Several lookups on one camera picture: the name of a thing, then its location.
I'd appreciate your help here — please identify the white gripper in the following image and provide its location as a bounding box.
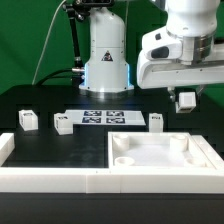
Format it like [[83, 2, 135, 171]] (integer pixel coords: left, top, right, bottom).
[[137, 27, 224, 102]]

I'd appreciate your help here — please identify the white square tabletop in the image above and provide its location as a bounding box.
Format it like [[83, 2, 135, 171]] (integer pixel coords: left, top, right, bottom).
[[108, 132, 215, 169]]

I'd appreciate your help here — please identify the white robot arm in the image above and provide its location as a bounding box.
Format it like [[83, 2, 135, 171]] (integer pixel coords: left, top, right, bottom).
[[80, 0, 224, 95]]

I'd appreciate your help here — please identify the white plate with AprilTags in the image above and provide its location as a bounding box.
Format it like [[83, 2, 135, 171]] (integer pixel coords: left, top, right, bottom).
[[65, 110, 145, 126]]

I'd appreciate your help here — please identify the white U-shaped obstacle fence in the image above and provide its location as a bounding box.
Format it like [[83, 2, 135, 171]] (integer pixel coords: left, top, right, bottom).
[[0, 133, 224, 194]]

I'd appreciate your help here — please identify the black cable bundle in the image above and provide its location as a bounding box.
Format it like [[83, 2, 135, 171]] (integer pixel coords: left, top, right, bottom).
[[35, 67, 84, 87]]

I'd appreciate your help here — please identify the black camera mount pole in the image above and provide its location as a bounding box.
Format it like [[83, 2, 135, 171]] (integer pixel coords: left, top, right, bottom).
[[63, 3, 84, 87]]

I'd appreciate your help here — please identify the grey cable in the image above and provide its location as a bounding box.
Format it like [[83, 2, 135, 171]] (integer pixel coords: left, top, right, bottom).
[[31, 0, 68, 86]]

